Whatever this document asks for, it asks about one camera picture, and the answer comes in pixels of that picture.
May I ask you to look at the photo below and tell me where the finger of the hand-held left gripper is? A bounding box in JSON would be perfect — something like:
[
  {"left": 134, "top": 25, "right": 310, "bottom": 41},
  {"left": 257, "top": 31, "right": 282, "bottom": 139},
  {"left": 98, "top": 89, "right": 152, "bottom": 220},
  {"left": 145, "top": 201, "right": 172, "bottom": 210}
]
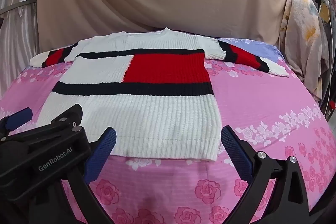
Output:
[
  {"left": 50, "top": 104, "right": 85, "bottom": 133},
  {"left": 0, "top": 107, "right": 33, "bottom": 139}
]

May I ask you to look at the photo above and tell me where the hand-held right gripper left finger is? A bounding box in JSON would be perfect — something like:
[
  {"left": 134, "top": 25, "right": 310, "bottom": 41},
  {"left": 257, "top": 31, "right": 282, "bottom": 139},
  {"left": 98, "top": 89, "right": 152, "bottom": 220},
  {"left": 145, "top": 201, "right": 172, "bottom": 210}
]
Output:
[{"left": 60, "top": 126, "right": 117, "bottom": 224}]

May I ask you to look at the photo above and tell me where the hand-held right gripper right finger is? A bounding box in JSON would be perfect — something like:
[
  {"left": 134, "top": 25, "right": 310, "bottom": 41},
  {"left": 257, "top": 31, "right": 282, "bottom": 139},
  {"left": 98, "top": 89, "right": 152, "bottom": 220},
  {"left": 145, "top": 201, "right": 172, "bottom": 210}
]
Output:
[{"left": 220, "top": 126, "right": 314, "bottom": 224}]

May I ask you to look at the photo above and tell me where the white red black knit sweater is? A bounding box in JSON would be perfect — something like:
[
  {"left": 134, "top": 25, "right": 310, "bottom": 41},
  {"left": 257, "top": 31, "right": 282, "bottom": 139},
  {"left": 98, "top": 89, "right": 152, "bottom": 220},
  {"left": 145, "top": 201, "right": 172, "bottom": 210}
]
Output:
[{"left": 30, "top": 27, "right": 290, "bottom": 163}]

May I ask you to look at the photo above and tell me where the pink floral bed sheet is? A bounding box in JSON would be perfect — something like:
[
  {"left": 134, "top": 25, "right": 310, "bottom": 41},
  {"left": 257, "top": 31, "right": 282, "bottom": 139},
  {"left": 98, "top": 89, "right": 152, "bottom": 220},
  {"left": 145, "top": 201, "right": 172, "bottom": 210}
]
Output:
[{"left": 0, "top": 38, "right": 334, "bottom": 224}]

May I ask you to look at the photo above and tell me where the white sheer curtain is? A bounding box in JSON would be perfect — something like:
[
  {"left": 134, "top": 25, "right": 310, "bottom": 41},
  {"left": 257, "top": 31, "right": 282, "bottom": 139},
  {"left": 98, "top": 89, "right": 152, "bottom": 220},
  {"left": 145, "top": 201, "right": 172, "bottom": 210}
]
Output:
[{"left": 0, "top": 0, "right": 40, "bottom": 98}]

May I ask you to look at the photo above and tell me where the pale floral hanging cloth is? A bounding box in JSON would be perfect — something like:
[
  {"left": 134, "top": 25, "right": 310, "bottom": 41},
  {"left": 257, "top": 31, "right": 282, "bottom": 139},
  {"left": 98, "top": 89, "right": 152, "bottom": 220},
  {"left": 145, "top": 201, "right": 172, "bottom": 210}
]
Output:
[{"left": 280, "top": 0, "right": 330, "bottom": 102}]

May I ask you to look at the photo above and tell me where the yellow paper tag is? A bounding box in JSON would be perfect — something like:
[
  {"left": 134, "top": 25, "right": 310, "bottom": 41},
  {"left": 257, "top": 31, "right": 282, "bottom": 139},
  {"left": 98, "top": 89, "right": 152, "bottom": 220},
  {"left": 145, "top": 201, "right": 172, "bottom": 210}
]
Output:
[{"left": 319, "top": 2, "right": 332, "bottom": 22}]

